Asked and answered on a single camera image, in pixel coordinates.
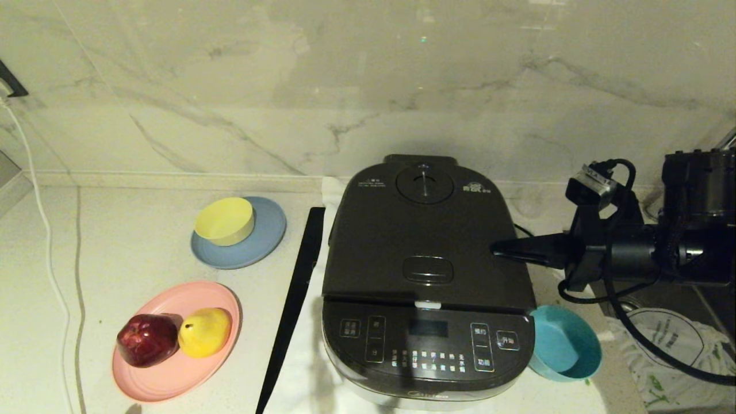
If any teal bowl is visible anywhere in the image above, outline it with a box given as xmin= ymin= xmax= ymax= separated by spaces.
xmin=528 ymin=305 xmax=603 ymax=383

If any black rice cooker lid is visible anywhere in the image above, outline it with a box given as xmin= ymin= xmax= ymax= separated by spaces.
xmin=321 ymin=154 xmax=536 ymax=316

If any yellow bowl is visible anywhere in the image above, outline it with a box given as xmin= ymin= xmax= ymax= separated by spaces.
xmin=194 ymin=197 xmax=255 ymax=247

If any steel sink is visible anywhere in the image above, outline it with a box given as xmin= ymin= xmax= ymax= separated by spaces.
xmin=598 ymin=282 xmax=736 ymax=414

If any white plastic bag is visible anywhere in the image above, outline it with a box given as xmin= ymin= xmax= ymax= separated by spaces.
xmin=607 ymin=310 xmax=736 ymax=412

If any black flat mat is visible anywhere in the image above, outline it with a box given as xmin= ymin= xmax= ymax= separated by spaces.
xmin=255 ymin=207 xmax=326 ymax=414

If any blue plate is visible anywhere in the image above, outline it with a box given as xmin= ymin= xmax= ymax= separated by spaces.
xmin=191 ymin=196 xmax=287 ymax=270

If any yellow pear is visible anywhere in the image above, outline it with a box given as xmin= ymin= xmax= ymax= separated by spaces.
xmin=178 ymin=307 xmax=233 ymax=358

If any pink plate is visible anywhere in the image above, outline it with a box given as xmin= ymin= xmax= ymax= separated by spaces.
xmin=112 ymin=280 xmax=242 ymax=403

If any dark red apple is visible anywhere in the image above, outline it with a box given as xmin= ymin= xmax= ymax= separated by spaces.
xmin=117 ymin=313 xmax=179 ymax=368

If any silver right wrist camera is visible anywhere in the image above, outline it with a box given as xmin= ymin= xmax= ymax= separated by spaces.
xmin=566 ymin=163 xmax=619 ymax=211

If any white cable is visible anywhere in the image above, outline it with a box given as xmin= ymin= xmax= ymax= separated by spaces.
xmin=0 ymin=98 xmax=75 ymax=414

